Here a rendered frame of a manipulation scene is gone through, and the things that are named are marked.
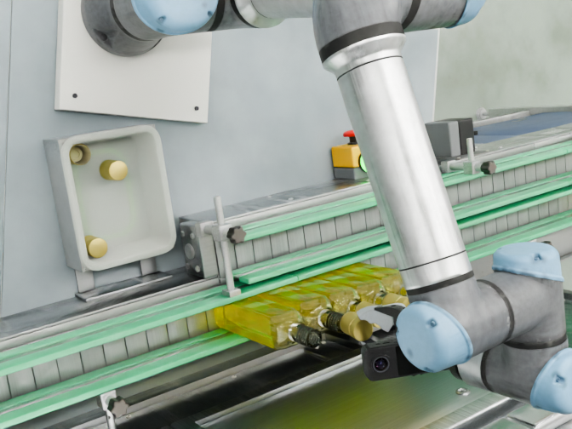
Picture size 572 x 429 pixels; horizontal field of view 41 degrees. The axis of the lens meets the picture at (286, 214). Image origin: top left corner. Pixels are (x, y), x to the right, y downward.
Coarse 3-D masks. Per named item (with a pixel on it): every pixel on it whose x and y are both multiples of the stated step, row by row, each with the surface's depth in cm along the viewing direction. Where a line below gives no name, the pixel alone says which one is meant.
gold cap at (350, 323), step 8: (352, 312) 117; (344, 320) 116; (352, 320) 114; (360, 320) 113; (344, 328) 116; (352, 328) 113; (360, 328) 113; (368, 328) 114; (352, 336) 114; (360, 336) 113; (368, 336) 114
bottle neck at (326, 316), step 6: (324, 312) 120; (330, 312) 119; (336, 312) 119; (318, 318) 120; (324, 318) 119; (330, 318) 118; (336, 318) 117; (324, 324) 119; (330, 324) 118; (336, 324) 117; (336, 330) 117
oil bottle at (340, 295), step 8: (304, 280) 135; (312, 280) 134; (320, 280) 134; (304, 288) 131; (312, 288) 130; (320, 288) 129; (328, 288) 128; (336, 288) 128; (344, 288) 127; (352, 288) 127; (328, 296) 125; (336, 296) 124; (344, 296) 124; (352, 296) 125; (336, 304) 124; (344, 304) 124; (344, 312) 124
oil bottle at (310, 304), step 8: (280, 288) 131; (288, 288) 131; (296, 288) 130; (264, 296) 130; (272, 296) 128; (280, 296) 127; (288, 296) 126; (296, 296) 125; (304, 296) 125; (312, 296) 124; (320, 296) 124; (288, 304) 124; (296, 304) 122; (304, 304) 121; (312, 304) 121; (320, 304) 121; (328, 304) 122; (304, 312) 121; (312, 312) 120; (304, 320) 121; (312, 320) 121; (320, 328) 121
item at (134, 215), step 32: (128, 128) 127; (64, 160) 121; (96, 160) 132; (128, 160) 135; (160, 160) 131; (96, 192) 132; (128, 192) 135; (160, 192) 132; (96, 224) 132; (128, 224) 136; (160, 224) 135; (128, 256) 129
